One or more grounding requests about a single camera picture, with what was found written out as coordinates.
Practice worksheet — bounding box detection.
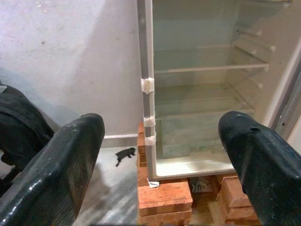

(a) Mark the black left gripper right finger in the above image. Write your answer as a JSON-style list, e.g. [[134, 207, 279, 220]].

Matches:
[[218, 111, 301, 226]]

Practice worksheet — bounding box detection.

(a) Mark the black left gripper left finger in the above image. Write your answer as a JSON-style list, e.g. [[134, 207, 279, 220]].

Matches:
[[0, 113, 105, 226]]

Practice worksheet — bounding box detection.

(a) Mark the glass fridge shelf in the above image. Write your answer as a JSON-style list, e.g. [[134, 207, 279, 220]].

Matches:
[[154, 86, 256, 121], [153, 44, 270, 74]]

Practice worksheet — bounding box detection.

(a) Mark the white fridge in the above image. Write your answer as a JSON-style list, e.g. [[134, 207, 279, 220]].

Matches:
[[136, 0, 301, 182]]

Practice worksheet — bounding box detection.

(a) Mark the red brick stack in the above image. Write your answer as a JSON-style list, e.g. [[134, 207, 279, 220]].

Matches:
[[215, 173, 262, 226], [137, 180, 194, 226], [136, 121, 148, 187]]

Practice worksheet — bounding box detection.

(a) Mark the black garment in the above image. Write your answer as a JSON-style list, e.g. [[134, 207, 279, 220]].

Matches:
[[0, 84, 55, 170]]

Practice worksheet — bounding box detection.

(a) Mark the black rag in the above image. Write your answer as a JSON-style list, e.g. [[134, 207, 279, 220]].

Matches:
[[114, 147, 137, 168]]

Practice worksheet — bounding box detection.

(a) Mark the white paper scrap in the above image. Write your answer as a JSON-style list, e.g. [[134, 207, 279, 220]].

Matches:
[[146, 177, 160, 189]]

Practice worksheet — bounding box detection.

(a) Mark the white tape wad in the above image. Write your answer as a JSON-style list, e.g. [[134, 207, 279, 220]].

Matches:
[[143, 114, 157, 128], [144, 135, 157, 146], [140, 77, 155, 95]]

